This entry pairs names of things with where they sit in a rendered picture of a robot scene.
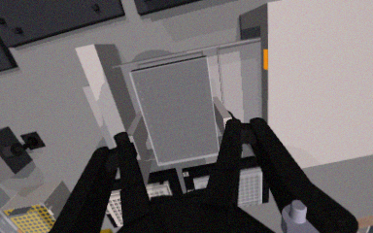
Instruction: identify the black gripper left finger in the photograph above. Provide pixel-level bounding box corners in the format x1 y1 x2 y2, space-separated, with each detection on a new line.
49 111 157 233

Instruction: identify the grey bench mat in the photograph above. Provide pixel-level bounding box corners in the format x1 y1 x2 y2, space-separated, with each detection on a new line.
0 0 373 218

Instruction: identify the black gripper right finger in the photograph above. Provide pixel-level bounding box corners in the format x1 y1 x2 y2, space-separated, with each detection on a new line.
192 96 358 233

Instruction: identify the white multi-well assay plate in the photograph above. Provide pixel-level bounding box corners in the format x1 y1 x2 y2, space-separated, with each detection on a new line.
193 167 262 208

